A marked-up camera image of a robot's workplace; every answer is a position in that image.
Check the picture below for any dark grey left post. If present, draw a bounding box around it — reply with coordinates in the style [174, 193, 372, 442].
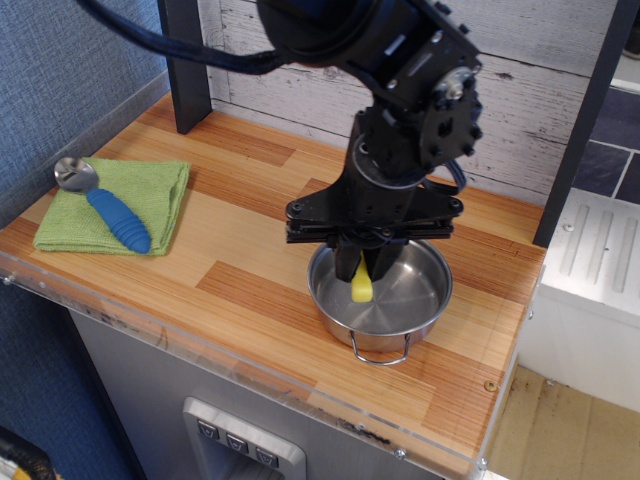
[157, 0, 211, 134]

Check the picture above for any green folded cloth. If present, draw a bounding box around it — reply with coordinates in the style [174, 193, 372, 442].
[33, 157, 190, 256]

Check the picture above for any dark grey right post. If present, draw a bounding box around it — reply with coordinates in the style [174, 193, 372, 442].
[533, 0, 639, 248]

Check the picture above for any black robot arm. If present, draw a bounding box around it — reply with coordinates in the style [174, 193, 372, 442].
[258, 1, 482, 282]

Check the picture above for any white toy sink unit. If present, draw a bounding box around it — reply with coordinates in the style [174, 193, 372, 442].
[518, 189, 639, 411]

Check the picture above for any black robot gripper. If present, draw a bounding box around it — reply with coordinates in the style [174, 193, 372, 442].
[286, 107, 463, 283]

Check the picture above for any blue handled metal spoon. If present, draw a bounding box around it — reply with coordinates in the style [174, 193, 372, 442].
[54, 157, 151, 254]

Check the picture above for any stainless steel pot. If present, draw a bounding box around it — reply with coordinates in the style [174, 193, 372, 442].
[307, 240, 453, 366]

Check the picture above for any dark grey post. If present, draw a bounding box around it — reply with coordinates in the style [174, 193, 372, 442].
[533, 0, 639, 248]
[157, 0, 211, 134]

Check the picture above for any yellow plastic handle item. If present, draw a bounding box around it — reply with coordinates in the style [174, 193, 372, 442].
[351, 253, 373, 303]

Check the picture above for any silver dispenser button panel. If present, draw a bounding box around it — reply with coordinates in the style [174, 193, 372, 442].
[182, 397, 307, 479]

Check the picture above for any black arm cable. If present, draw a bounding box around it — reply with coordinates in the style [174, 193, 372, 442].
[74, 0, 289, 76]

